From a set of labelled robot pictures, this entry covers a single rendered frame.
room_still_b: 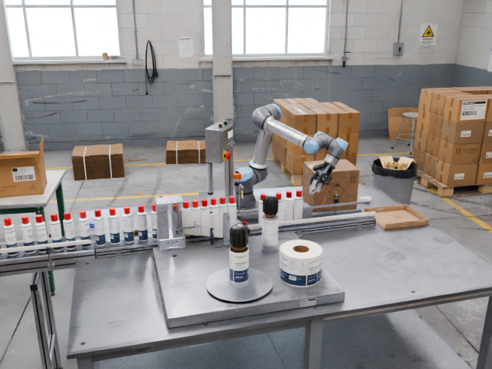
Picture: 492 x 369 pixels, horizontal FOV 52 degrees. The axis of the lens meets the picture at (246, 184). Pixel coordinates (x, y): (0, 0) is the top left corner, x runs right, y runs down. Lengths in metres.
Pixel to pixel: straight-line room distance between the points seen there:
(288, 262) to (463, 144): 4.13
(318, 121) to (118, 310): 4.27
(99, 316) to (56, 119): 6.22
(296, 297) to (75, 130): 6.45
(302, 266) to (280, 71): 6.15
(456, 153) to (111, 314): 4.67
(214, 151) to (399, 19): 6.40
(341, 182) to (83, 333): 1.82
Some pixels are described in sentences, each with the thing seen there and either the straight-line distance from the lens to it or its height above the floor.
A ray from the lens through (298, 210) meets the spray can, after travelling 2.99.
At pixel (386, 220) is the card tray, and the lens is 3.30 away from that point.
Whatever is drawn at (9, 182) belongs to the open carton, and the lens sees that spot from 4.06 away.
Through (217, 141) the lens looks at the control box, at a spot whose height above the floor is 1.41.
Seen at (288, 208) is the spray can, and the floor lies 0.99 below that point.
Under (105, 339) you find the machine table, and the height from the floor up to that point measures 0.83.
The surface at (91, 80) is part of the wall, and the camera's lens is 8.15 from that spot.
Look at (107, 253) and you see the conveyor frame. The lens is 2.83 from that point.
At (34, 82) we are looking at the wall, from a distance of 8.31.
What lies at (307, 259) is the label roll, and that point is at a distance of 2.32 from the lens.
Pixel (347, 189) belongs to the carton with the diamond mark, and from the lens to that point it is 3.31.
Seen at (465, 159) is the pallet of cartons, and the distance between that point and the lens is 6.27.
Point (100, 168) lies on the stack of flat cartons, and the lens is 6.76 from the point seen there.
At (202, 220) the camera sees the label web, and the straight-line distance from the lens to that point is 2.74.
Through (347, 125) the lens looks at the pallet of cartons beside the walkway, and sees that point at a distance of 6.29.
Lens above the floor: 2.09
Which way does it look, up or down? 19 degrees down
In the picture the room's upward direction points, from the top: straight up
